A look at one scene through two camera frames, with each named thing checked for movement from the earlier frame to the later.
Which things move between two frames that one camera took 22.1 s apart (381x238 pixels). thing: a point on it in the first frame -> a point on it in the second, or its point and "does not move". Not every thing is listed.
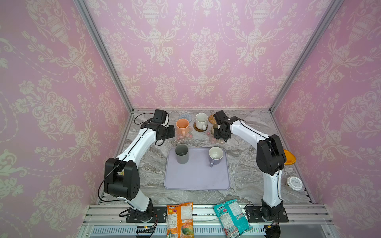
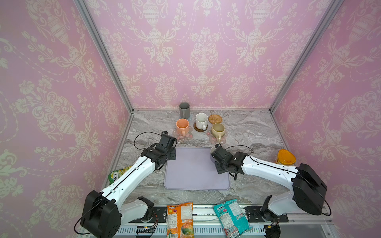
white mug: x=201 y=120 does not move
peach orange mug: x=182 y=126 does not move
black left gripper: x=172 y=132 -> x=173 y=156
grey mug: x=182 y=153 -> x=184 y=109
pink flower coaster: x=188 y=137 does not move
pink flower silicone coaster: x=212 y=139 does not move
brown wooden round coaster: x=198 y=129 does not move
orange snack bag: x=180 y=222 does not move
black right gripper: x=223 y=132 -> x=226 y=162
